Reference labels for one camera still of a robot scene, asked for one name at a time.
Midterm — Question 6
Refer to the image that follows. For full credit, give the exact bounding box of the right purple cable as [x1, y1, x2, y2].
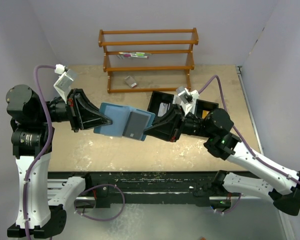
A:
[197, 74, 300, 218]

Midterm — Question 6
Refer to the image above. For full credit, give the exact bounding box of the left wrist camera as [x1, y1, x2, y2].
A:
[53, 64, 77, 103]

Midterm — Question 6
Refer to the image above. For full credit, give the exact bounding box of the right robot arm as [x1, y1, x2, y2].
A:
[144, 104, 300, 216]

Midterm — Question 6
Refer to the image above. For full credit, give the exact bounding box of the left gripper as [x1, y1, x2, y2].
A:
[36, 86, 112, 131]

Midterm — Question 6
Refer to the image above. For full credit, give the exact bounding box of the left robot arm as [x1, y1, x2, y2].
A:
[6, 84, 112, 239]

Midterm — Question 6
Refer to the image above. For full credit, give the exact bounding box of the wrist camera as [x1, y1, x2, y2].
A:
[53, 64, 77, 103]
[175, 86, 200, 116]

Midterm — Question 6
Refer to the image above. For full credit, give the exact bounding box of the wooden three-tier shelf rack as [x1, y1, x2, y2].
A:
[98, 27, 199, 94]

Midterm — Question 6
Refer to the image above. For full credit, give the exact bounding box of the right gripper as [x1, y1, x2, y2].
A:
[143, 103, 214, 142]

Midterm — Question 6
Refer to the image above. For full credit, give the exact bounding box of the green marker pen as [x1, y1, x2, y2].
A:
[129, 52, 152, 56]

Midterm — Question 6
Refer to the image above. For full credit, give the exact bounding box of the small clear plastic box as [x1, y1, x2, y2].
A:
[124, 75, 138, 89]

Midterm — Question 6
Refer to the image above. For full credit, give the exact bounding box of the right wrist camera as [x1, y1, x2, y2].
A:
[175, 86, 200, 116]

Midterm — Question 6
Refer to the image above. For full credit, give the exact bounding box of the black and white organizer tray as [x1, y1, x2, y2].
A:
[146, 90, 219, 121]

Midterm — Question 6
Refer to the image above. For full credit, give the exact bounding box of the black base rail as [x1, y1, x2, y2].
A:
[48, 171, 241, 208]

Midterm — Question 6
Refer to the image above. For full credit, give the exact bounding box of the blue card holder wallet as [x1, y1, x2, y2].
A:
[93, 102, 156, 137]

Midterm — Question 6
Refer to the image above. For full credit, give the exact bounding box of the purple cable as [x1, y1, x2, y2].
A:
[22, 64, 127, 240]
[197, 74, 300, 218]

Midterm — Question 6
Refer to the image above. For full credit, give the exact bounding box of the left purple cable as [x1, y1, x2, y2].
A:
[22, 64, 127, 240]

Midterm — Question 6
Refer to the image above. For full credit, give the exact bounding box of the white card in tray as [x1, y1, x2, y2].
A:
[157, 102, 170, 117]

